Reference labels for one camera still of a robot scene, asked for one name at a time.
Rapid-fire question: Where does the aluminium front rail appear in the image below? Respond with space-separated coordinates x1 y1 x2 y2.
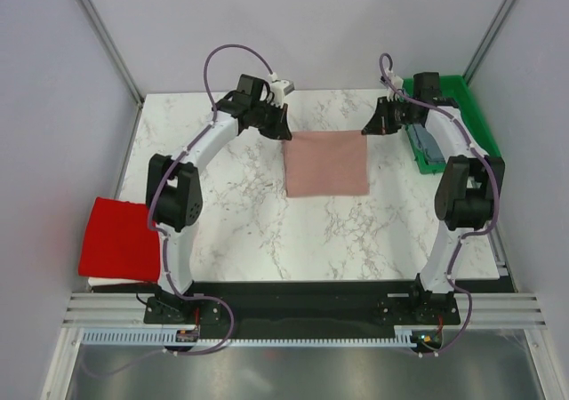
64 293 546 329

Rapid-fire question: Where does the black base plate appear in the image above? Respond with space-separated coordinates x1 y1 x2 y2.
144 280 455 338

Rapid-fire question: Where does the right aluminium corner post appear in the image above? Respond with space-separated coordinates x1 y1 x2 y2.
462 0 518 84

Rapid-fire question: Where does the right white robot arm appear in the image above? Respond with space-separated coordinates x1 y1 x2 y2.
362 70 505 324

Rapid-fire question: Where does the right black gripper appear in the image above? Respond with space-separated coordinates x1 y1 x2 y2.
363 96 420 136

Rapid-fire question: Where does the red folded t shirt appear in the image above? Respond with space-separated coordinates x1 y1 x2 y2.
78 197 161 283

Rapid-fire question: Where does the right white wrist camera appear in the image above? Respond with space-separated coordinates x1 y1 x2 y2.
381 72 405 101

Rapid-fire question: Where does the grey blue folded shirt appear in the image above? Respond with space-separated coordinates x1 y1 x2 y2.
408 124 445 165

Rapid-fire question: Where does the aluminium corner post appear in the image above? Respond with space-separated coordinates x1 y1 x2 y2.
77 0 144 108
462 0 518 84

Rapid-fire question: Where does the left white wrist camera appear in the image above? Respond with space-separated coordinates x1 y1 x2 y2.
269 73 295 108

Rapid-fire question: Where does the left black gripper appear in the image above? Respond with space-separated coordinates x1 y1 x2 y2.
251 100 291 142

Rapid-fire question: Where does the light blue cable duct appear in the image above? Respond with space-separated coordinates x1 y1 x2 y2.
81 327 417 348

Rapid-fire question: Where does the green plastic bin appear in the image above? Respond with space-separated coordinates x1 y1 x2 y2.
405 76 501 174

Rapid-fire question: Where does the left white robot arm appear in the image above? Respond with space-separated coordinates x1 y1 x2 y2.
145 74 294 323

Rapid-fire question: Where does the left aluminium corner post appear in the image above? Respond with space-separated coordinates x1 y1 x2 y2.
77 0 144 108

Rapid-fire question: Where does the pink t shirt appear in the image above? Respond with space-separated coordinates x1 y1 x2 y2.
283 131 370 198

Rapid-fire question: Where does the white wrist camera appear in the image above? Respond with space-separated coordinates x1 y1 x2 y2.
381 72 405 101
269 73 295 108

